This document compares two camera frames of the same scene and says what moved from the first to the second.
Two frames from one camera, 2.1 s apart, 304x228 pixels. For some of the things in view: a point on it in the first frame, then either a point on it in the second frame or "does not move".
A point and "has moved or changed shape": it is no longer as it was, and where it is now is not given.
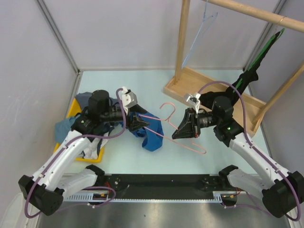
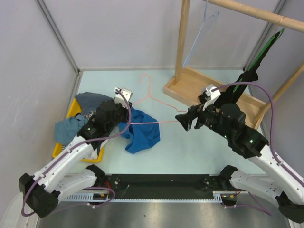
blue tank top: [154, 134] has moved or changed shape
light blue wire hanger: [207, 23] does not move
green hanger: [277, 36] does not move
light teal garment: [62, 128] does not move
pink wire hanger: [168, 118] → [148, 96]
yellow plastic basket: [75, 108] does not move
